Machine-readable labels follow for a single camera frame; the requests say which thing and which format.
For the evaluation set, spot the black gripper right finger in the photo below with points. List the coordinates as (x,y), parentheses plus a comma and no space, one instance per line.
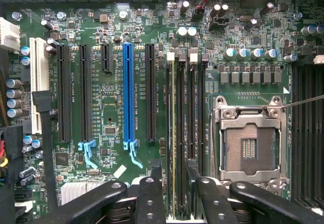
(215,203)

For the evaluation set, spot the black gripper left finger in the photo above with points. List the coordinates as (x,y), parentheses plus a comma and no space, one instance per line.
(149,201)

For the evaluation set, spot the white blank sticker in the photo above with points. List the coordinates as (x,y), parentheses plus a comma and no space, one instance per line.
(120,171)

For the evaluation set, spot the green PC motherboard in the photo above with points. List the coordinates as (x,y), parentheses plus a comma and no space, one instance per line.
(141,158)

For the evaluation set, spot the silver CPU socket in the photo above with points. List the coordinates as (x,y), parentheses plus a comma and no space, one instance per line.
(249,145)

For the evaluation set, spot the silver finned heatsink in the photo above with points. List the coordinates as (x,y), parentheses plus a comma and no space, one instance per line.
(76,191)

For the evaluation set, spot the long black expansion slot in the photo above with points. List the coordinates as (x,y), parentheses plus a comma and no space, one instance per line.
(63,94)
(150,94)

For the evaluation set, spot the black expansion slot blue latch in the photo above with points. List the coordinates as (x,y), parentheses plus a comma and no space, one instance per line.
(85,94)

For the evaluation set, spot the white SATA port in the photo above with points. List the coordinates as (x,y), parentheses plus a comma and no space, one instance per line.
(24,205)

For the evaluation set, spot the black SATA port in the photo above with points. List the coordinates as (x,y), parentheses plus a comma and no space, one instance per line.
(23,196)

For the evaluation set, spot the thin metal locking lever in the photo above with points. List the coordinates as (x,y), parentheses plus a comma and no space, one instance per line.
(303,102)

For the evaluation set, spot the short black expansion slot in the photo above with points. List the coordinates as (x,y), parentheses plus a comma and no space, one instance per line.
(106,58)

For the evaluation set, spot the blue topped capacitor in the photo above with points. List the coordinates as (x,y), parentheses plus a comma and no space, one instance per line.
(256,53)
(242,54)
(25,51)
(25,60)
(270,54)
(229,53)
(290,58)

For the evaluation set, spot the large silver capacitor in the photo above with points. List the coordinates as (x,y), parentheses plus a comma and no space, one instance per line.
(14,103)
(13,83)
(13,93)
(14,112)

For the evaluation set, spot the white PCI slot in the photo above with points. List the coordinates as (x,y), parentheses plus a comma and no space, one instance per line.
(43,67)
(34,82)

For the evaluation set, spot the silver topped capacitor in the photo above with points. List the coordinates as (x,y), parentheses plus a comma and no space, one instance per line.
(192,32)
(181,32)

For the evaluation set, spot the black fan header connector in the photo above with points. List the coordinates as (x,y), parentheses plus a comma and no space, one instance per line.
(219,23)

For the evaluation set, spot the white plastic connector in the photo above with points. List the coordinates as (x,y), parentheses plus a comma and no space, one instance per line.
(8,35)

